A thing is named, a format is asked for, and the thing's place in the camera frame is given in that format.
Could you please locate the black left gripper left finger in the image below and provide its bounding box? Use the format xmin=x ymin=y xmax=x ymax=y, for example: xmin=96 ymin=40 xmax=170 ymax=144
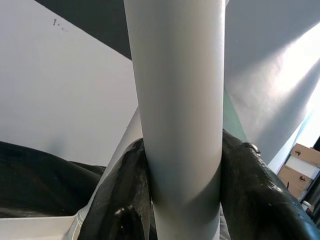
xmin=76 ymin=138 xmax=154 ymax=240

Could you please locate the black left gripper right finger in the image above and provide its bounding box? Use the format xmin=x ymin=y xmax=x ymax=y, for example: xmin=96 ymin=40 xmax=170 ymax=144
xmin=219 ymin=128 xmax=320 ymax=240

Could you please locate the white plastic table leg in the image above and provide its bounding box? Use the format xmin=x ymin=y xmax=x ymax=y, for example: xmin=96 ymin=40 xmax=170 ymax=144
xmin=65 ymin=107 xmax=144 ymax=240
xmin=123 ymin=0 xmax=227 ymax=240

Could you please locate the brown cardboard box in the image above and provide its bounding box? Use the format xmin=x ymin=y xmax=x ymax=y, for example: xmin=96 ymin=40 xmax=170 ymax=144
xmin=276 ymin=163 xmax=315 ymax=201
xmin=289 ymin=143 xmax=320 ymax=171

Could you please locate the black plastic sheet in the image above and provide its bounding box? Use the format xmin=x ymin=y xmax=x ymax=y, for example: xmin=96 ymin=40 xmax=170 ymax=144
xmin=0 ymin=140 xmax=107 ymax=219

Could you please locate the black wall strip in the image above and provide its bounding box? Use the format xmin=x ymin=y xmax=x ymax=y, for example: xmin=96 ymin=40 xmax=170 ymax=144
xmin=33 ymin=0 xmax=133 ymax=61

